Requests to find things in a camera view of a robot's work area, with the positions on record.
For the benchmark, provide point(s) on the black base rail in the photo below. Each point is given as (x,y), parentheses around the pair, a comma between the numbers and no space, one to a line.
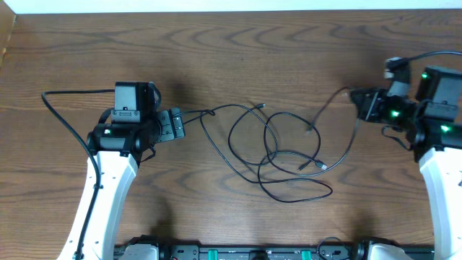
(150,247)

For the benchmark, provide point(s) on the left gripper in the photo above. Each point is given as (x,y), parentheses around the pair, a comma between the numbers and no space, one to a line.
(170,132)

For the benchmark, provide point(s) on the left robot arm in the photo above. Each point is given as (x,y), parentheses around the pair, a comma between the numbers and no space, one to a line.
(115,147)

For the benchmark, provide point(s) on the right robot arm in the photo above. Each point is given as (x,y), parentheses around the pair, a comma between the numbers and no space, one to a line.
(434,137)

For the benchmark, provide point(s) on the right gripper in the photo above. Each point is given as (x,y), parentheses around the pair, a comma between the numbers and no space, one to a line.
(367,111)

